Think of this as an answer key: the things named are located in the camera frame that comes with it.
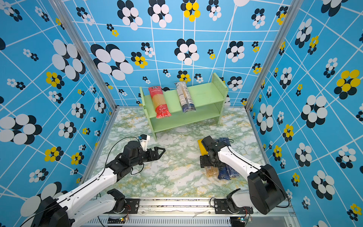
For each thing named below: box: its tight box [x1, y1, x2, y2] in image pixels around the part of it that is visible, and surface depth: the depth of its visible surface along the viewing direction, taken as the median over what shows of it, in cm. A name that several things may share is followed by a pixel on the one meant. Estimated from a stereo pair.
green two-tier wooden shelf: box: [139, 72, 229, 142], surface depth 90 cm
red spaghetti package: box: [148, 86, 173, 119], surface depth 84 cm
